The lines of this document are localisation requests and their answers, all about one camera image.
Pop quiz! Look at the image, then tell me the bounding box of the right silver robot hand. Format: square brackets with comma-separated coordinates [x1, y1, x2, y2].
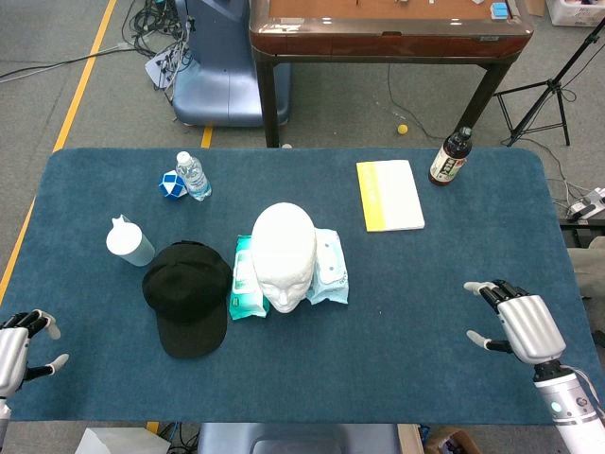
[463, 279, 567, 366]

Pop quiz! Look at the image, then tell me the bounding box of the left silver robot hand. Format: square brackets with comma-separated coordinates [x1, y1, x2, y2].
[0, 309, 70, 400]

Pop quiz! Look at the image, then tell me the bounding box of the black baseball cap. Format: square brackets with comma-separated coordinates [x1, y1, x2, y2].
[141, 240, 233, 359]

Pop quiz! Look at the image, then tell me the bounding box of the white foam mannequin head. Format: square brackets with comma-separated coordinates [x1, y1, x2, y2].
[251, 201, 318, 314]

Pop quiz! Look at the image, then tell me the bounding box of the beige fabric bundle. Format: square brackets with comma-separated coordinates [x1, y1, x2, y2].
[566, 247, 605, 300]

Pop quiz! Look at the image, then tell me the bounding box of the white power strip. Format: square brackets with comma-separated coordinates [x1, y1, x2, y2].
[566, 186, 605, 223]

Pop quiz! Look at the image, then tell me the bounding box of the white paper sheet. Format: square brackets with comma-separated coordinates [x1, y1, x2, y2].
[74, 427, 172, 454]

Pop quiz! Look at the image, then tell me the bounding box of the open cardboard box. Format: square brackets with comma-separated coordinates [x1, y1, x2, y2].
[423, 427, 481, 454]

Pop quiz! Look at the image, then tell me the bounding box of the blue felt table cover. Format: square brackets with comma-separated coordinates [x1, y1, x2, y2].
[0, 147, 596, 425]

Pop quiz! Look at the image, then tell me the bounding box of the pale blue plastic cup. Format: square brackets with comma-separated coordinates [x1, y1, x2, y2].
[105, 214, 156, 268]

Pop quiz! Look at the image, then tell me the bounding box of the dark tea bottle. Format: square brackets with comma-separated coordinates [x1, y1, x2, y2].
[428, 126, 474, 187]

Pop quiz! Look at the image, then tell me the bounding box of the yellow white notebook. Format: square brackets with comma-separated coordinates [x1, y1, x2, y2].
[355, 159, 425, 234]

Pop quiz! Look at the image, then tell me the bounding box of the light blue wet wipes pack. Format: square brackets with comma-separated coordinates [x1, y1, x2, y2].
[305, 228, 350, 306]

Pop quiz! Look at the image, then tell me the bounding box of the blue white snake puzzle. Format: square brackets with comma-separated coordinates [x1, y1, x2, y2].
[158, 170, 189, 198]

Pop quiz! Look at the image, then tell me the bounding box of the black tripod stand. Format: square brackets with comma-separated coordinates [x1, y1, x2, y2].
[493, 16, 605, 148]

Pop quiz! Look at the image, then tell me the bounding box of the green wet wipes pack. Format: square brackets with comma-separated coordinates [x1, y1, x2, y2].
[228, 235, 271, 322]

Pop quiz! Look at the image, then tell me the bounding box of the clear water bottle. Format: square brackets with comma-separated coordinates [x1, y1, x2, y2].
[175, 150, 213, 202]

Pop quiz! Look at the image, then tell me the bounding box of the blue grey robot torso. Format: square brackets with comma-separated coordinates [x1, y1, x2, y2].
[197, 422, 401, 454]

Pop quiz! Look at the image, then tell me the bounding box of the white multi-socket board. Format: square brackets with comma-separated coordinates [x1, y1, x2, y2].
[144, 46, 188, 90]

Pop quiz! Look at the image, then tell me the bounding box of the white storage box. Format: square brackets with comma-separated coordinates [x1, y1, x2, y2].
[544, 0, 605, 27]

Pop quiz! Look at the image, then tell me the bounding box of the brown mahjong table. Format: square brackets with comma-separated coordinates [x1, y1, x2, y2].
[249, 0, 535, 148]

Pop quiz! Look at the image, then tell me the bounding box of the blue grey machine base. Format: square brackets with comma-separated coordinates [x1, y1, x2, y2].
[171, 0, 292, 128]

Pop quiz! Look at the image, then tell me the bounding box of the long grey floor cable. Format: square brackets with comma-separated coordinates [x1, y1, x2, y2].
[0, 41, 139, 85]

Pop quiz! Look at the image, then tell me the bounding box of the tangled black cable bundle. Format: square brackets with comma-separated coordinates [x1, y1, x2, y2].
[121, 0, 198, 103]

